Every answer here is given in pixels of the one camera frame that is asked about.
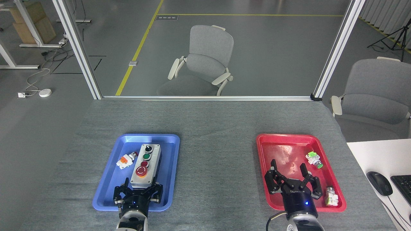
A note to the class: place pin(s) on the black keyboard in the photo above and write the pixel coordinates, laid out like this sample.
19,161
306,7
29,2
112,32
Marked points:
403,187

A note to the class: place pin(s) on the grey office chair white armrests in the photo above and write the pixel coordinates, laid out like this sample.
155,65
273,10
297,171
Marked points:
208,48
375,89

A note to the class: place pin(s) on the white round floor device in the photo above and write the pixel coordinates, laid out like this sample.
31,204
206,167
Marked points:
45,93

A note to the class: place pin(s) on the blue plastic tray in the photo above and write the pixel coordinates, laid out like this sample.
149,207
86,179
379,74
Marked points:
109,179

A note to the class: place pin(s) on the silver aluminium post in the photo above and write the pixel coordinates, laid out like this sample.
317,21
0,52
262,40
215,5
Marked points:
337,48
78,48

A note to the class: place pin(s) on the brown cardboard box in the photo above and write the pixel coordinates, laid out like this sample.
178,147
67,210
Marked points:
38,25

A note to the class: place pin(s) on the black computer mouse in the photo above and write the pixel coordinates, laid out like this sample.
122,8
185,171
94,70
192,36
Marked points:
379,183

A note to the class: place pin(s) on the grey control box with buttons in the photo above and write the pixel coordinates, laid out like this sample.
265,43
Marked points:
145,166

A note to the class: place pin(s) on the white desk leg frame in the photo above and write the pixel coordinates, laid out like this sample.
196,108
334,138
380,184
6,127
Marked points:
9,61
30,27

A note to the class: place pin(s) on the white pleated curtain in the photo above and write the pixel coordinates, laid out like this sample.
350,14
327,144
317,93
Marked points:
385,12

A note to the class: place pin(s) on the silver aluminium rail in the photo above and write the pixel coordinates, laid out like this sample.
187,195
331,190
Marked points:
205,98

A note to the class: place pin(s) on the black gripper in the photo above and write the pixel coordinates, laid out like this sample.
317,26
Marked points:
298,202
135,202

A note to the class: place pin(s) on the red plastic tray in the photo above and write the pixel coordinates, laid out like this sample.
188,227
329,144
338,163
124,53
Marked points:
289,154

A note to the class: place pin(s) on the white power strip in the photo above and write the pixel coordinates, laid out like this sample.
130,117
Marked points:
63,41

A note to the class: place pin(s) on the silver green push button switch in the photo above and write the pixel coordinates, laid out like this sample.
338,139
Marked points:
331,196

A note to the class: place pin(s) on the red push button orange switch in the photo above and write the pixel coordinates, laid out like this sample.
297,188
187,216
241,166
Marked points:
124,161

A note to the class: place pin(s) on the black tripod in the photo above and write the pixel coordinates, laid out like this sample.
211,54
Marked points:
402,35

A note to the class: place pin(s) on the white desk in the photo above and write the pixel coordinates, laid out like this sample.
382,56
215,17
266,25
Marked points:
379,157

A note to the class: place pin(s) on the white wall socket plug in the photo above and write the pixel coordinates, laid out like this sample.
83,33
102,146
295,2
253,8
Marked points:
21,95

